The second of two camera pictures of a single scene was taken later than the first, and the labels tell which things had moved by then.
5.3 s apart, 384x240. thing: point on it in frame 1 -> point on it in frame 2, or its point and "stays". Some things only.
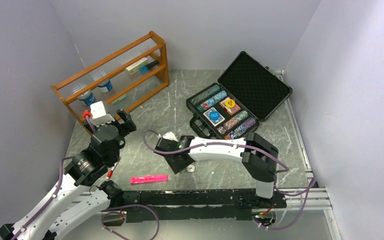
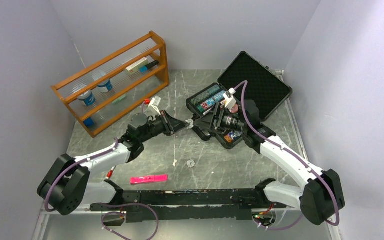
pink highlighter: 150,178 stays
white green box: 135,67 stays
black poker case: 247,93 stays
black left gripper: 128,126 -> 171,125
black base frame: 141,205 stays
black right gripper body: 176,165 -> 220,113
